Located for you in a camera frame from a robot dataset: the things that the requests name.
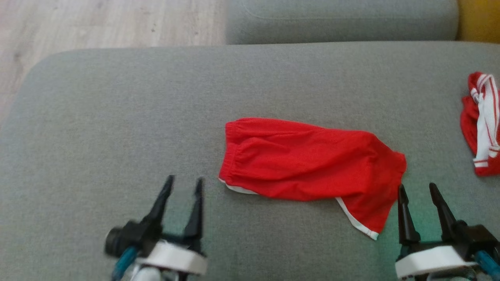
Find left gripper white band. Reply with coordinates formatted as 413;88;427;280
125;175;207;276

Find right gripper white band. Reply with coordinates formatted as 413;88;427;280
395;182;500;280

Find red and white jersey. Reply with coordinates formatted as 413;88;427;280
460;71;500;177

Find red shorts with white trim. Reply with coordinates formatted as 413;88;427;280
218;117;407;240

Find large grey sofa seat cushion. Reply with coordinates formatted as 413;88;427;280
0;41;500;281

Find wide yellow sofa backrest cushion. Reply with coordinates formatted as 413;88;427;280
457;0;500;43

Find teal left gripper cable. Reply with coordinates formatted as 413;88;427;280
112;247;138;281

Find teal gripper cable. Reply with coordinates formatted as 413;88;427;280
112;247;138;281
475;250;500;280

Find teal right gripper cable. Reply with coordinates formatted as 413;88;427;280
475;250;500;280

